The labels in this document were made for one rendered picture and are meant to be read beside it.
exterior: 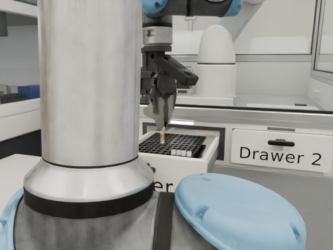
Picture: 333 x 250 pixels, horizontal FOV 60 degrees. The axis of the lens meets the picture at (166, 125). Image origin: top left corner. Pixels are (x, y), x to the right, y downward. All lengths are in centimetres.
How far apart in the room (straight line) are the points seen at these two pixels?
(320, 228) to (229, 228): 87
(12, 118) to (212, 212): 129
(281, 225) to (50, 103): 20
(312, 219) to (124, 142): 89
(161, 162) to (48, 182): 45
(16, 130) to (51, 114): 124
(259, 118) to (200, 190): 71
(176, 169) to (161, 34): 32
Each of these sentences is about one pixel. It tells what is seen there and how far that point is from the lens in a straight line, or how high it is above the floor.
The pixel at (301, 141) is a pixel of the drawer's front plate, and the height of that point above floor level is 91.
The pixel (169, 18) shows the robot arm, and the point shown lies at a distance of 73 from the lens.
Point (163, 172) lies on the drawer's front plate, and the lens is 68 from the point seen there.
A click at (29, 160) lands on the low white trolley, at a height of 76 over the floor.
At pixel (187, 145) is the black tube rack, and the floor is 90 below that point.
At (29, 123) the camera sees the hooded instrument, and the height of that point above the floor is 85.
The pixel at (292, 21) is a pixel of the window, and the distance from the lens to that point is 96.
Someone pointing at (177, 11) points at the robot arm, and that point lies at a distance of 63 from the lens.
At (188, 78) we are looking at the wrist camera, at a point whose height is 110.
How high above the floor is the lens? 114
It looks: 13 degrees down
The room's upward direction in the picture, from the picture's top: straight up
